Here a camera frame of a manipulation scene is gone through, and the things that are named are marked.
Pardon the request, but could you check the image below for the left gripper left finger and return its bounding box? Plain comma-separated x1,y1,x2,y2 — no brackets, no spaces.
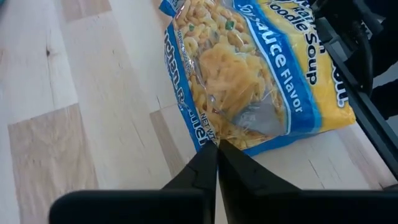
49,139,219,224

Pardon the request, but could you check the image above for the blue ramen noodle packet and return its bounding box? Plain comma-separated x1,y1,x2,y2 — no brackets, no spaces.
159,0,357,157

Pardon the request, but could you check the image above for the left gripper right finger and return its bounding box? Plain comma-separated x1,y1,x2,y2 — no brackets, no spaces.
217,139,398,224

